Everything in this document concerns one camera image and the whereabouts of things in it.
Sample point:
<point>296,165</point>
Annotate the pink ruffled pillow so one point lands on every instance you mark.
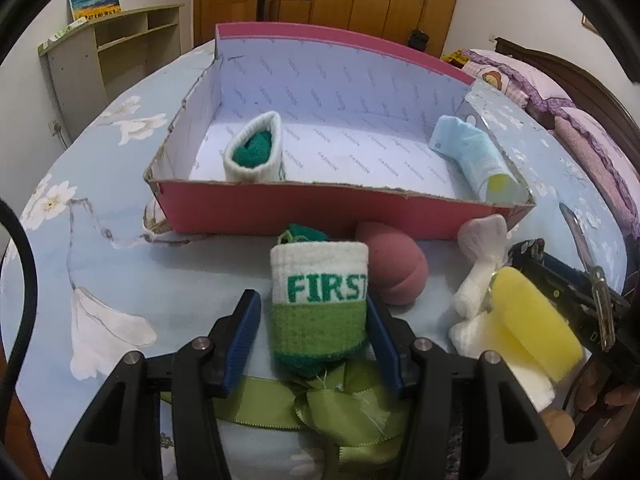
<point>600,160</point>

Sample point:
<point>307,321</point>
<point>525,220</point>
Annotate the pink cartoon pillow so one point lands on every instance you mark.
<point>505,77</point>

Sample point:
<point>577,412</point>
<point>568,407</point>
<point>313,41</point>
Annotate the yellow sponge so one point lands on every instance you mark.
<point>530,320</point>

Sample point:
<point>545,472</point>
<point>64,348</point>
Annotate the blue floral bedsheet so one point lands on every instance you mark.
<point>150,285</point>

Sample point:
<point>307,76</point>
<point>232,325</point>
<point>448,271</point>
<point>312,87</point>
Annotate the person's right hand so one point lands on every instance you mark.
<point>610,410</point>

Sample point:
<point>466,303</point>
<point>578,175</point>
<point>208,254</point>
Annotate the green ribbon bow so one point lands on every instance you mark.
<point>320,410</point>

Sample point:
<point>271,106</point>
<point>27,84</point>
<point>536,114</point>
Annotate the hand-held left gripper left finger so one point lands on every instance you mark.
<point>243,342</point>

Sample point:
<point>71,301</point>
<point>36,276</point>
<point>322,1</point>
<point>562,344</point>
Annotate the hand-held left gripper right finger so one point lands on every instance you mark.
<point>387,355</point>

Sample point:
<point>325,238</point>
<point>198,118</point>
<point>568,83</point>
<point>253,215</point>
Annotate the yellow plush toy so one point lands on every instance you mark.
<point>452,57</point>

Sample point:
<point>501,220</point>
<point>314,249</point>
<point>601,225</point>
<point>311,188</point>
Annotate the pink cardboard box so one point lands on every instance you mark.
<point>300,210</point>

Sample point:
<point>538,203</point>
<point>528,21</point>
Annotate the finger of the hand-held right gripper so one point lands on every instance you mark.
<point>537,255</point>

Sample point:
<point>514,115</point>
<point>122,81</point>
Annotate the light blue towel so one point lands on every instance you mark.
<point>465,150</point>

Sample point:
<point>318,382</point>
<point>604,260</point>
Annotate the green white knitted wristband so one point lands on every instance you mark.
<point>272,162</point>
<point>315,320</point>

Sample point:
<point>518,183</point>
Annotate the wall outlet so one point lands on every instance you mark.
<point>56,126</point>

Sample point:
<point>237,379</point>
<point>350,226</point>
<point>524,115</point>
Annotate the black hanging bag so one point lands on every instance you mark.
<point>418,39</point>

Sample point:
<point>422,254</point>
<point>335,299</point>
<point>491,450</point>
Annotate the beige corner shelf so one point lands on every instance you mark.
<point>75,70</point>

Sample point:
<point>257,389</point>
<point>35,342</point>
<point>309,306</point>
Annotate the green white packet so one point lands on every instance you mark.
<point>67,30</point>

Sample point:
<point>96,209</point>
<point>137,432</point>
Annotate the dark wooden headboard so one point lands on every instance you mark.
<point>575,72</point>

